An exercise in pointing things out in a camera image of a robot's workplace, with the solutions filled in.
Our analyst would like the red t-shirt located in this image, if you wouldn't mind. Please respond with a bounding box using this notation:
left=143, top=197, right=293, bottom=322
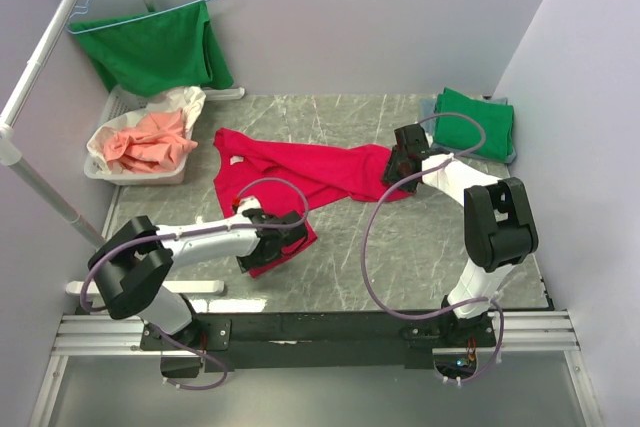
left=213, top=127, right=416, bottom=279

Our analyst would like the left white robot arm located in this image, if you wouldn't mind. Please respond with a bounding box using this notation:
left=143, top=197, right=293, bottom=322
left=88, top=205, right=310, bottom=349

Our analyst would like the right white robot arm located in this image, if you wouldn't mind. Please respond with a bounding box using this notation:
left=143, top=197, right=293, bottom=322
left=382, top=124, right=539, bottom=346

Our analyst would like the folded grey-blue t-shirt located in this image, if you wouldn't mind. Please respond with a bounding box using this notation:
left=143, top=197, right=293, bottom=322
left=418, top=95, right=518, bottom=165

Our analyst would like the folded green t-shirt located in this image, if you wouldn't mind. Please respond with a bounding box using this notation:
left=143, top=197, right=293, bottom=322
left=432, top=87, right=516, bottom=160

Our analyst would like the black base beam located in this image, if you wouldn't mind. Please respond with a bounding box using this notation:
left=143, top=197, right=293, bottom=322
left=139, top=307, right=506, bottom=378

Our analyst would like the peach t-shirt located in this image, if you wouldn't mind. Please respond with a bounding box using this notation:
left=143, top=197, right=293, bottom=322
left=103, top=110, right=198, bottom=174

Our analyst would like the white cloth in basket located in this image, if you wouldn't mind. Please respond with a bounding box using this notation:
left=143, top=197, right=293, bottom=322
left=87, top=86, right=206, bottom=183

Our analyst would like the white laundry basket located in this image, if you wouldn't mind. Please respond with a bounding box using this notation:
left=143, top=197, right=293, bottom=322
left=83, top=86, right=206, bottom=186

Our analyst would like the hanging green t-shirt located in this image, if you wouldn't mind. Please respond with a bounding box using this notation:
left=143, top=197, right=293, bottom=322
left=69, top=2, right=234, bottom=97

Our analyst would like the white clothes rack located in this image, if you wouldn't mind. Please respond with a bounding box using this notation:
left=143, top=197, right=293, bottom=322
left=0, top=0, right=246, bottom=298

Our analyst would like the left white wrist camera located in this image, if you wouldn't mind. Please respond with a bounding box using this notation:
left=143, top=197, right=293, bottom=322
left=231, top=196, right=262, bottom=215

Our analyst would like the aluminium rail frame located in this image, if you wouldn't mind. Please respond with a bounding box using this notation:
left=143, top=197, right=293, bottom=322
left=29, top=311, right=605, bottom=426

